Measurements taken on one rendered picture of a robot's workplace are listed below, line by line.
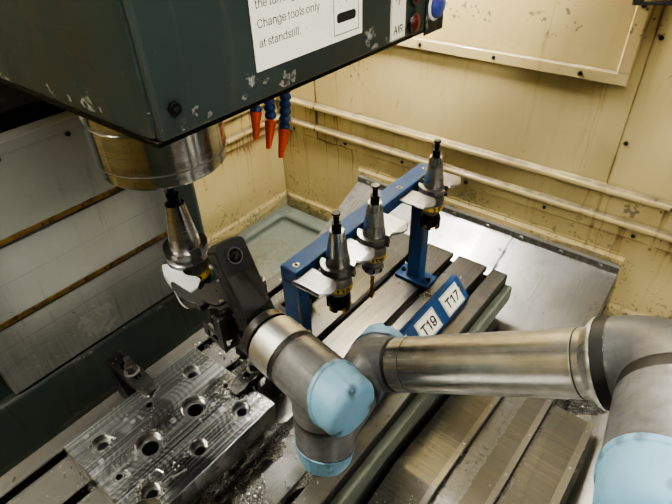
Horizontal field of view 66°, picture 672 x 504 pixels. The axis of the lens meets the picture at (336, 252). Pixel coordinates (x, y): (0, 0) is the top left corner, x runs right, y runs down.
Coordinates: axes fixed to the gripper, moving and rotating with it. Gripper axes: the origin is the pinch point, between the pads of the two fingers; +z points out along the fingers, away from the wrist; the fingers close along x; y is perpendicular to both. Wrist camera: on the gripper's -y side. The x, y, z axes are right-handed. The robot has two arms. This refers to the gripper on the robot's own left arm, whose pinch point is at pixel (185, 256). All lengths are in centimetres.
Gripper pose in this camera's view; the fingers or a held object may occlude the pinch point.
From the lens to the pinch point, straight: 79.2
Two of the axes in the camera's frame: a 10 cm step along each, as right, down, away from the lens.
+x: 7.3, -4.4, 5.3
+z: -6.9, -4.3, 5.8
